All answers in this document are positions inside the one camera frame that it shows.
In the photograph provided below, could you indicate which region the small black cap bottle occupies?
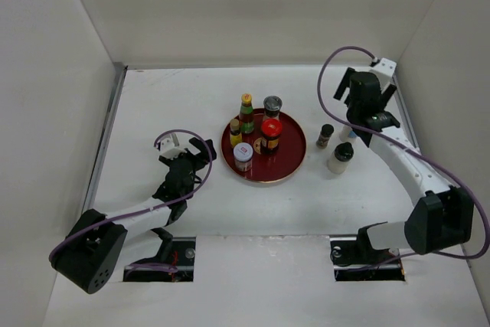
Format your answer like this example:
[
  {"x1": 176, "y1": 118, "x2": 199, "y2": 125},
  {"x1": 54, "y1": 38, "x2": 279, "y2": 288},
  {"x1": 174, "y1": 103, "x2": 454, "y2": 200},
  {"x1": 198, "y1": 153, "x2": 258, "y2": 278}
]
[{"x1": 315, "y1": 124, "x2": 335, "y2": 149}]

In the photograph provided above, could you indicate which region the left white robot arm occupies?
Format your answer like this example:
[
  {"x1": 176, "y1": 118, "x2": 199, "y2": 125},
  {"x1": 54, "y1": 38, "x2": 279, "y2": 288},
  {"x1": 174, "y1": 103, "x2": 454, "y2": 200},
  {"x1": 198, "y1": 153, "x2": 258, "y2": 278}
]
[{"x1": 48, "y1": 138, "x2": 217, "y2": 294}]

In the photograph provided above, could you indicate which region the white blue cylinder shaker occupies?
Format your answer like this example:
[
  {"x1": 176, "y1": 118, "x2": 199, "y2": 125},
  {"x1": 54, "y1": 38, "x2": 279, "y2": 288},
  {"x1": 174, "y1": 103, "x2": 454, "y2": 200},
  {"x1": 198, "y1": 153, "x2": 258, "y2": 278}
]
[{"x1": 339, "y1": 125, "x2": 358, "y2": 143}]

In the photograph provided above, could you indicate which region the small yellow label bottle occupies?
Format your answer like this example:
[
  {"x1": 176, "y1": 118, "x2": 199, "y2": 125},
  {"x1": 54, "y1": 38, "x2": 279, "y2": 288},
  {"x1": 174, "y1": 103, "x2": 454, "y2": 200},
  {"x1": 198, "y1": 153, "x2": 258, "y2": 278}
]
[{"x1": 229, "y1": 119, "x2": 243, "y2": 148}]

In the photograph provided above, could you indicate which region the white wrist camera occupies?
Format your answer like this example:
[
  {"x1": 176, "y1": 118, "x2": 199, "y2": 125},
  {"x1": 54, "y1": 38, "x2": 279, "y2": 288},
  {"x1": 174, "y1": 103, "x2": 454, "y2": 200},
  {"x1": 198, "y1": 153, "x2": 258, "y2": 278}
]
[
  {"x1": 155, "y1": 133, "x2": 188, "y2": 163},
  {"x1": 369, "y1": 57, "x2": 397, "y2": 87}
]

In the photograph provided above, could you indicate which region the grey cap salt grinder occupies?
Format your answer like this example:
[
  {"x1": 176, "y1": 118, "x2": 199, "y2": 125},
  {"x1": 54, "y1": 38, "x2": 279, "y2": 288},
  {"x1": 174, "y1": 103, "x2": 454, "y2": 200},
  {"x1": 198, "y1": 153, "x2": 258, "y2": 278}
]
[{"x1": 263, "y1": 95, "x2": 283, "y2": 121}]

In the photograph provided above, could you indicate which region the silver lid spice jar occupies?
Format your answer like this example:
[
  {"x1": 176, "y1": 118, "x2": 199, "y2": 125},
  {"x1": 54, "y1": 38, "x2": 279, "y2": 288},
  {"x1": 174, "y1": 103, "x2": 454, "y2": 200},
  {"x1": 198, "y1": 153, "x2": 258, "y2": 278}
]
[{"x1": 233, "y1": 142, "x2": 253, "y2": 172}]

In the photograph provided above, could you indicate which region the red lid sauce jar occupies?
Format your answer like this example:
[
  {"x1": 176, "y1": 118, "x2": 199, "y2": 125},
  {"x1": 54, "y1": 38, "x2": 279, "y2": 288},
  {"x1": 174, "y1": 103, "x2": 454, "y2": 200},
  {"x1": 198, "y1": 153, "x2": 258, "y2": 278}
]
[{"x1": 261, "y1": 118, "x2": 283, "y2": 154}]

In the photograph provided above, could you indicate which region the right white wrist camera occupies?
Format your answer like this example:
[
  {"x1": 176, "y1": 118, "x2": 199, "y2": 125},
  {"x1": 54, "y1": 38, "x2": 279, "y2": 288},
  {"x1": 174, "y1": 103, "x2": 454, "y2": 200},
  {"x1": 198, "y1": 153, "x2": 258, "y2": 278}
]
[{"x1": 369, "y1": 57, "x2": 397, "y2": 87}]

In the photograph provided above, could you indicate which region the green label sauce bottle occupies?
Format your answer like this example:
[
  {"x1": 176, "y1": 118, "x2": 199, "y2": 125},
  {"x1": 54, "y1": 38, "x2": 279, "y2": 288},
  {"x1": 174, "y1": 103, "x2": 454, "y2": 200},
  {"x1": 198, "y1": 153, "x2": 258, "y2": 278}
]
[{"x1": 239, "y1": 93, "x2": 255, "y2": 134}]

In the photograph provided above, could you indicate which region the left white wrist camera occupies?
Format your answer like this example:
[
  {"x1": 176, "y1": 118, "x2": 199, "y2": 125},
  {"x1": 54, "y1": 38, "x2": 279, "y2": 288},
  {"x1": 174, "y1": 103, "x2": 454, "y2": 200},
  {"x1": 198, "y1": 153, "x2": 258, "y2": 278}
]
[{"x1": 155, "y1": 133, "x2": 188, "y2": 163}]

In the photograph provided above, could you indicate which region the black cap pepper bottle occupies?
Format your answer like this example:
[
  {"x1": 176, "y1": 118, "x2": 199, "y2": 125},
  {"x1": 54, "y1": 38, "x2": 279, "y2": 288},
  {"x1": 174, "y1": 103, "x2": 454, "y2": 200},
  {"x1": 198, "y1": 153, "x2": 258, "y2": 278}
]
[{"x1": 327, "y1": 142, "x2": 354, "y2": 175}]

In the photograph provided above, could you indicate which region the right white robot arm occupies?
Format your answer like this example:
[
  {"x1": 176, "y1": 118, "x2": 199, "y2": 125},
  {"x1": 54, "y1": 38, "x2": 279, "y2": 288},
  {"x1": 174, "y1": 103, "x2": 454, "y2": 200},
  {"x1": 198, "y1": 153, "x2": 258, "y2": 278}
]
[{"x1": 334, "y1": 68, "x2": 474, "y2": 263}]

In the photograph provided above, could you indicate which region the red round tray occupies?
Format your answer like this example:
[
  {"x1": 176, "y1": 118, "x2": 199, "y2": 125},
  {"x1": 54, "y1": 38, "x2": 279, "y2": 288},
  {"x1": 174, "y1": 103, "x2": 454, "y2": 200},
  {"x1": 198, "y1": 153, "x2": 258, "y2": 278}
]
[{"x1": 220, "y1": 108, "x2": 307, "y2": 183}]

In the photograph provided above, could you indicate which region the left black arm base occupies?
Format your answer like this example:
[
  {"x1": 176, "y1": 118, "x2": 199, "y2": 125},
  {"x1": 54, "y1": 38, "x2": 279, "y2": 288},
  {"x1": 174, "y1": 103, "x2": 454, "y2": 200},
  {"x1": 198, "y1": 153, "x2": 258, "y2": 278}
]
[{"x1": 122, "y1": 227, "x2": 197, "y2": 283}]

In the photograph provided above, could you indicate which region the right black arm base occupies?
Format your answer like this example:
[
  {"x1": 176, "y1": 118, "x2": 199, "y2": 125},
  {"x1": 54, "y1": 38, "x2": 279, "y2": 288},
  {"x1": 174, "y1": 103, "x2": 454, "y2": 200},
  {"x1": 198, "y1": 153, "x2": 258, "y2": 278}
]
[{"x1": 329, "y1": 235, "x2": 405, "y2": 282}]

